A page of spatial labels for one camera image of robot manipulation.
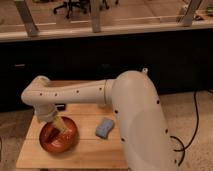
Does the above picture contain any dark red pepper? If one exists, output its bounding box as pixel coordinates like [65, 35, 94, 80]
[49, 129, 60, 139]

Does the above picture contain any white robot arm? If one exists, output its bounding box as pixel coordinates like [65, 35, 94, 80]
[21, 70, 178, 171]

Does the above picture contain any orange ceramic bowl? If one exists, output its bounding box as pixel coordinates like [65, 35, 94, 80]
[39, 116, 78, 153]

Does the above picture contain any black rectangular case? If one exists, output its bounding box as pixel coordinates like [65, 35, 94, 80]
[56, 104, 66, 111]

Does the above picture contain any wooden table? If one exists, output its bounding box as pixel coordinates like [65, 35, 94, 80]
[15, 79, 129, 171]

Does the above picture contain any blue sponge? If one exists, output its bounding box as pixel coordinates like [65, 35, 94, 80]
[95, 118, 114, 139]

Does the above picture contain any clear plastic bottle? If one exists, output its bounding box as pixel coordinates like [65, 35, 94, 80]
[142, 68, 148, 74]

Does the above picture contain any black office chair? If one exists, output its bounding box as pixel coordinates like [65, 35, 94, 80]
[53, 0, 90, 19]

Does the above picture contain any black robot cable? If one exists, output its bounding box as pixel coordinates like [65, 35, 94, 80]
[169, 89, 201, 168]

